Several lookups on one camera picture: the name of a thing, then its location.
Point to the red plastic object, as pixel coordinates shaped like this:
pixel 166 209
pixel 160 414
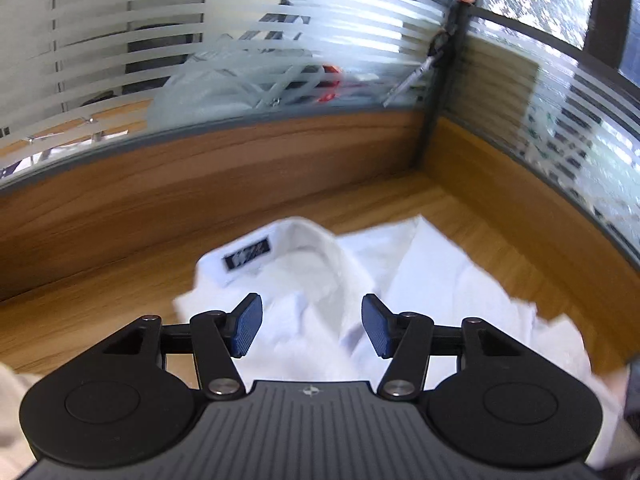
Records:
pixel 331 82

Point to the black office chair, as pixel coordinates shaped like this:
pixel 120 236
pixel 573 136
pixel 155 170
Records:
pixel 165 60

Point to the clear plastic bag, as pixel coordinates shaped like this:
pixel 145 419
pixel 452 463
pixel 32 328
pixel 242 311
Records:
pixel 225 85

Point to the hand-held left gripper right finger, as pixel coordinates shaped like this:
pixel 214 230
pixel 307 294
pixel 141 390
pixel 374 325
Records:
pixel 377 327

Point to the beige garment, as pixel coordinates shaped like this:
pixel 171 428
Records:
pixel 12 410

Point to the white dress shirt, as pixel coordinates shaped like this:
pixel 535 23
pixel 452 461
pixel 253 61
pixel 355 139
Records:
pixel 310 280

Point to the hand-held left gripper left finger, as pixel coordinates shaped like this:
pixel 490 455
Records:
pixel 247 327

